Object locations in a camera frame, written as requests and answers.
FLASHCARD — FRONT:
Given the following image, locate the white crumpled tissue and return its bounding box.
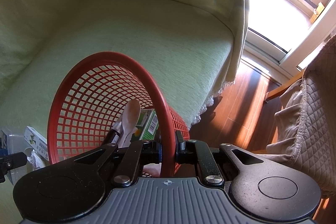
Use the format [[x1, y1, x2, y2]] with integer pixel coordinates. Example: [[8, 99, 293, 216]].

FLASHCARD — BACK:
[[25, 148, 46, 170]]

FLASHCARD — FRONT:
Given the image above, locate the white plastic spoon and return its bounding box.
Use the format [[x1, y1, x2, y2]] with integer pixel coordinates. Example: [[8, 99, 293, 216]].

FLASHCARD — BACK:
[[111, 99, 141, 148]]

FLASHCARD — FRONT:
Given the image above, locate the beige quilted covered chair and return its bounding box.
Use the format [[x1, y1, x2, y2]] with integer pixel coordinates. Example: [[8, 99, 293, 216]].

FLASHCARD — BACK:
[[263, 37, 335, 197]]

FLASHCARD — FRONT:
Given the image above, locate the white green small box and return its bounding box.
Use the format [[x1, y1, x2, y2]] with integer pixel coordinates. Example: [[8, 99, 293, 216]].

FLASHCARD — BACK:
[[24, 126, 49, 161]]

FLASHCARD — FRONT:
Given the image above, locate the red plastic mesh basket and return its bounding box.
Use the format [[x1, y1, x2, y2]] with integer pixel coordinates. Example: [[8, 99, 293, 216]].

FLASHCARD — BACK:
[[47, 52, 190, 177]]

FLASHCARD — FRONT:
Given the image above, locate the window frame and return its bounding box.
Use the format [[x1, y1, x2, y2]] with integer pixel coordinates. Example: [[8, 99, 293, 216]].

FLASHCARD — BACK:
[[247, 0, 335, 71]]

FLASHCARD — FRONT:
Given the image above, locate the green covered sofa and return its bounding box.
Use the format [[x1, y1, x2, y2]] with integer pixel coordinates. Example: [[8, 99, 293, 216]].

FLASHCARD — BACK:
[[1, 0, 249, 134]]

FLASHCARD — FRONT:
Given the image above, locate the green white carton box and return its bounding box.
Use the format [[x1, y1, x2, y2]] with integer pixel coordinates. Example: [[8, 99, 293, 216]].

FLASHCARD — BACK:
[[130, 109, 159, 142]]

